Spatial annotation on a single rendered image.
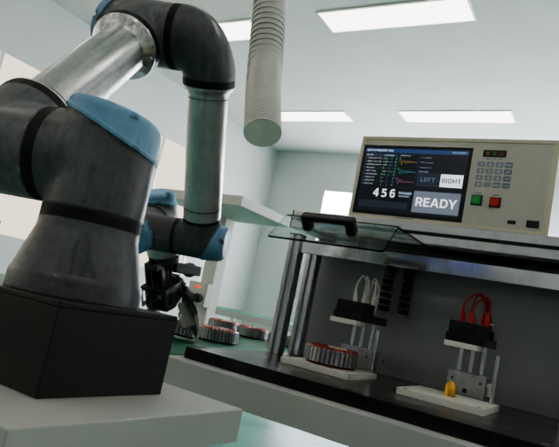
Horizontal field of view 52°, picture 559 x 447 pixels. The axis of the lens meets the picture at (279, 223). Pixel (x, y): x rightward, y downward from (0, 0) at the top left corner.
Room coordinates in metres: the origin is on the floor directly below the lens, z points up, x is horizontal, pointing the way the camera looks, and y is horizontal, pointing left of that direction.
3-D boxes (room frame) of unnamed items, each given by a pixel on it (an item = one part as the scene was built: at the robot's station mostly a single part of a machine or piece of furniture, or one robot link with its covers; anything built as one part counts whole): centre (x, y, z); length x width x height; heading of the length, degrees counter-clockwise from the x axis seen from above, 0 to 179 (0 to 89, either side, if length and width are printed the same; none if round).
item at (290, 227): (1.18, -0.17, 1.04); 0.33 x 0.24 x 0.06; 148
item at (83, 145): (0.67, 0.23, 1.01); 0.13 x 0.12 x 0.14; 82
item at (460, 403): (1.06, -0.36, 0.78); 0.15 x 0.15 x 0.01; 58
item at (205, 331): (1.58, 0.10, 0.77); 0.11 x 0.11 x 0.04
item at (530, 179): (1.39, -0.44, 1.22); 0.44 x 0.39 x 0.20; 58
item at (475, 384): (1.18, -0.44, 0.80); 0.08 x 0.05 x 0.06; 58
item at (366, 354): (1.31, -0.24, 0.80); 0.08 x 0.05 x 0.06; 58
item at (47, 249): (0.67, 0.22, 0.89); 0.15 x 0.15 x 0.10
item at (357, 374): (1.18, -0.16, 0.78); 0.15 x 0.15 x 0.01; 58
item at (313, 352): (1.18, -0.16, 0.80); 0.11 x 0.11 x 0.04
